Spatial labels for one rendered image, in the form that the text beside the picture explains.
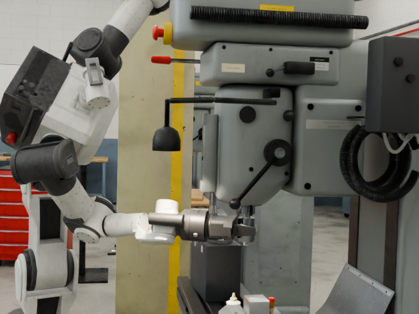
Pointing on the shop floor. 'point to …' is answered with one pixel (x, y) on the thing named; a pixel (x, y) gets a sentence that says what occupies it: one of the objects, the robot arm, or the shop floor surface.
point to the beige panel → (152, 169)
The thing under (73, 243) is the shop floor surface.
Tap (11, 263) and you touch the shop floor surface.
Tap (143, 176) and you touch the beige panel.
